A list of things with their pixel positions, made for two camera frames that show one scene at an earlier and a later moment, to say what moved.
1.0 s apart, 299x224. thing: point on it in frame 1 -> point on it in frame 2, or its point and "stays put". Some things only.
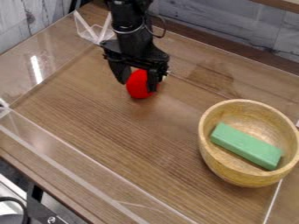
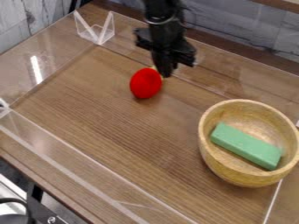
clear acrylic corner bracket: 95,32 stays put
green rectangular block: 252,149 stays put
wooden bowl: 248,141 stays put
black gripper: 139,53 -> 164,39
